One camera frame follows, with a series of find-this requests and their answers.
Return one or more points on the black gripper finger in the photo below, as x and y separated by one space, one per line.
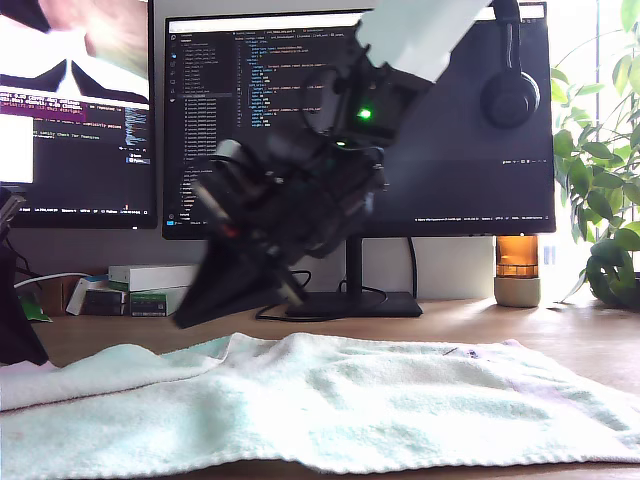
210 280
15 330
250 295

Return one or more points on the pale green pink tea towel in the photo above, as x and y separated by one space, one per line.
350 410

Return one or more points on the green packet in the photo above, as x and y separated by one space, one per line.
35 310

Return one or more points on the brown cardboard box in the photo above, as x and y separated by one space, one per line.
55 300

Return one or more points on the long white cardboard box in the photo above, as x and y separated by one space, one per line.
160 277

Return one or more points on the white box green label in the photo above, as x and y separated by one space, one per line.
150 302

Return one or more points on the small white box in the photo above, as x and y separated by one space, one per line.
75 300

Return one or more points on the small dark box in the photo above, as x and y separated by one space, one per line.
102 303

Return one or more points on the smaller black computer monitor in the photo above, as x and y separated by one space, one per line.
75 175

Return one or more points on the large black computer monitor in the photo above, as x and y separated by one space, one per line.
450 175

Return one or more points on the amber glass bottle pale base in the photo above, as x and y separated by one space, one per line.
517 295

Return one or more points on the black headphones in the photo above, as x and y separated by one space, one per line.
510 100

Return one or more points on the potted green leafy plant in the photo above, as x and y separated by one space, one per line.
607 280

